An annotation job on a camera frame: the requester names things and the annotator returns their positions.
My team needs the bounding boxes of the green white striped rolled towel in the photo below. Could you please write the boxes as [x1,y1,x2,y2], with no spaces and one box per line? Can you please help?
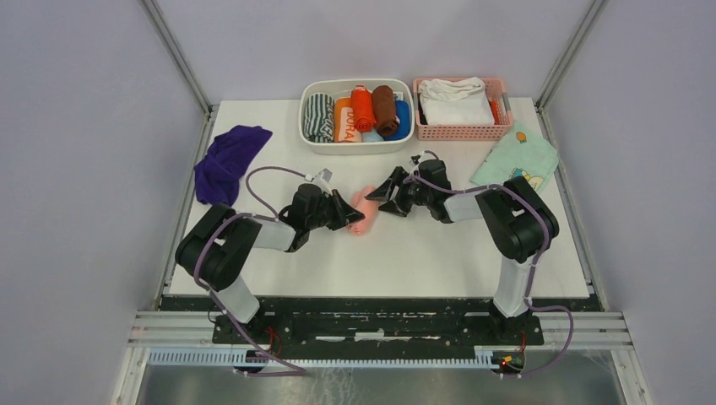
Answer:
[302,93,335,143]

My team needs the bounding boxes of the pink towel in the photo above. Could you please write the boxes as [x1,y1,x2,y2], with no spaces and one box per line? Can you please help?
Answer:
[346,186,380,235]

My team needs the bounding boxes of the purple towel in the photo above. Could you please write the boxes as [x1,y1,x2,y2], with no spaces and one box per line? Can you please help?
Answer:
[193,125,273,206]

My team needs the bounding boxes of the brown rolled towel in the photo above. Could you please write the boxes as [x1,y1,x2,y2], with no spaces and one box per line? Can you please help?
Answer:
[372,85,399,138]

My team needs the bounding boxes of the aluminium rail front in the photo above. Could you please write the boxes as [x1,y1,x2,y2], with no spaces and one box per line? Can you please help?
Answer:
[128,311,633,370]

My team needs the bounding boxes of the aluminium frame post right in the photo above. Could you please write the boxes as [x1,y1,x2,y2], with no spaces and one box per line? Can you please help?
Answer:
[534,0,609,114]

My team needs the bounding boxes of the red orange rolled towel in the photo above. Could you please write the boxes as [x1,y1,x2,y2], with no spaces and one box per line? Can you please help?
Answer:
[350,84,377,132]

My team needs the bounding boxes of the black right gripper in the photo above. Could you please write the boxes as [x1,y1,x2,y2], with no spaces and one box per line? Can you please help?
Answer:
[367,165,433,218]

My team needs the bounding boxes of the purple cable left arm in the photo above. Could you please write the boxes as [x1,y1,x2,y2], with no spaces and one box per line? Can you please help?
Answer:
[192,165,320,378]

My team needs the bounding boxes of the dark blue rolled towel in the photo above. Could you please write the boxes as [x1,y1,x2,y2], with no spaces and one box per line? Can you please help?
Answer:
[384,100,411,141]

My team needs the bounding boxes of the aluminium frame post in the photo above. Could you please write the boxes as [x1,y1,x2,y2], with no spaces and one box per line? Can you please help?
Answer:
[138,0,212,115]
[534,0,609,114]

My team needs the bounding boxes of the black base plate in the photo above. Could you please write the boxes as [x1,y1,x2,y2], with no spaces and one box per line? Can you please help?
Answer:
[159,294,604,362]

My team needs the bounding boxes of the mint green cartoon towel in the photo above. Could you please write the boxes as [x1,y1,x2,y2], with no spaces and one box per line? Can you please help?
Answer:
[469,121,559,193]

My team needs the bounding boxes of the light blue rolled towel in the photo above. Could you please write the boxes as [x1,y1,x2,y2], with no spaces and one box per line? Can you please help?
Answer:
[361,129,383,143]

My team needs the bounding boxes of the pink plastic basket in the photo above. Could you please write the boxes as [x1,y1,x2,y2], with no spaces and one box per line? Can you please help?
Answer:
[413,78,514,141]

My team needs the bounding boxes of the white cloth in basket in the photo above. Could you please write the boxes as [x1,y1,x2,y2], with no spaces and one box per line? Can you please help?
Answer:
[418,77,495,126]

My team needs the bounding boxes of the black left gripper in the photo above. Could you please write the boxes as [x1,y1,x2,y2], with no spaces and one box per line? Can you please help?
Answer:
[306,189,364,231]

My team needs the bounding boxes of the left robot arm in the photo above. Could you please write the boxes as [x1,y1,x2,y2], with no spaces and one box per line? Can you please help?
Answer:
[174,183,366,343]

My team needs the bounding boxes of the orange white lettered rolled towel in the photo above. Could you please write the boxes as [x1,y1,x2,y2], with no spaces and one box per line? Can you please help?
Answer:
[334,97,362,143]

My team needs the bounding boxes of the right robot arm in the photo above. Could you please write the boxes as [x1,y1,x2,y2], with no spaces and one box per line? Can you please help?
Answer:
[366,159,560,344]

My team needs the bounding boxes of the aluminium frame post left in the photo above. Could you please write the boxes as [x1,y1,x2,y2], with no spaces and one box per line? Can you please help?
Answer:
[138,0,212,115]

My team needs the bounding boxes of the white plastic tub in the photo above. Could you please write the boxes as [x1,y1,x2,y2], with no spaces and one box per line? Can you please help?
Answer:
[298,78,416,155]

